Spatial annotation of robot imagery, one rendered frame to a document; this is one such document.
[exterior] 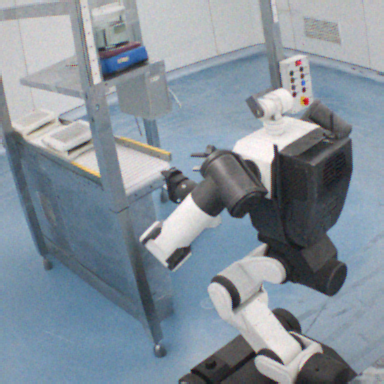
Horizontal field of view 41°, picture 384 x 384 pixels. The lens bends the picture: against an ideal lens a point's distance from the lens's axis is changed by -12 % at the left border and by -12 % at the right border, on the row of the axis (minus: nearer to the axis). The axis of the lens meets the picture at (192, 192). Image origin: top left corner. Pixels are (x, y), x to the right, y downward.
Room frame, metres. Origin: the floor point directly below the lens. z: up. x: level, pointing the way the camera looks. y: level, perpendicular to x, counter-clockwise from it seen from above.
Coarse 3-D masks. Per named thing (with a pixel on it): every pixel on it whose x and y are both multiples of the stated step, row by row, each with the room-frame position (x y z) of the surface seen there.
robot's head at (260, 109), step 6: (264, 90) 1.40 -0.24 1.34; (270, 90) 1.42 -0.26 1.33; (252, 96) 1.37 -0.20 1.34; (258, 96) 1.41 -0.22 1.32; (252, 102) 1.37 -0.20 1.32; (258, 102) 1.37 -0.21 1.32; (264, 102) 1.36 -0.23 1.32; (252, 108) 1.38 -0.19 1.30; (258, 108) 1.36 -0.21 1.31; (264, 108) 1.35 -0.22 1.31; (258, 114) 1.36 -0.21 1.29; (264, 114) 1.35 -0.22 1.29; (270, 114) 1.35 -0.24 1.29; (264, 120) 1.36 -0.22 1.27
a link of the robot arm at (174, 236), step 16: (192, 208) 1.23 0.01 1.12; (160, 224) 1.27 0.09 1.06; (176, 224) 1.23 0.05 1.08; (192, 224) 1.22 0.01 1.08; (208, 224) 1.23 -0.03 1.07; (144, 240) 1.27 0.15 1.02; (160, 240) 1.24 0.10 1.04; (176, 240) 1.22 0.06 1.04; (192, 240) 1.23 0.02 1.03; (176, 256) 1.22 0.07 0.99
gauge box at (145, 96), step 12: (120, 84) 2.14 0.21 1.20; (132, 84) 2.07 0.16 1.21; (144, 84) 2.01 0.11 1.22; (156, 84) 2.04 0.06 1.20; (120, 96) 2.16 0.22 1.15; (132, 96) 2.09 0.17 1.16; (144, 96) 2.02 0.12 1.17; (156, 96) 2.03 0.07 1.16; (168, 96) 2.06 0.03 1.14; (120, 108) 2.17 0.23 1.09; (132, 108) 2.10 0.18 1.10; (144, 108) 2.03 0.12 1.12; (156, 108) 2.02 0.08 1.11; (168, 108) 2.06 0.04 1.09
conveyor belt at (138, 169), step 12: (0, 132) 2.96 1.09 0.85; (48, 132) 2.71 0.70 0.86; (84, 156) 2.28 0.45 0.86; (120, 156) 2.20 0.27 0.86; (132, 156) 2.18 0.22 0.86; (144, 156) 2.16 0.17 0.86; (96, 168) 2.13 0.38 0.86; (132, 168) 2.06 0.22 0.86; (144, 168) 2.04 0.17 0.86; (156, 168) 2.03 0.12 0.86; (168, 168) 2.04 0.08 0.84; (132, 180) 1.96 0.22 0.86; (144, 180) 1.97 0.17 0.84; (132, 192) 1.93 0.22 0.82
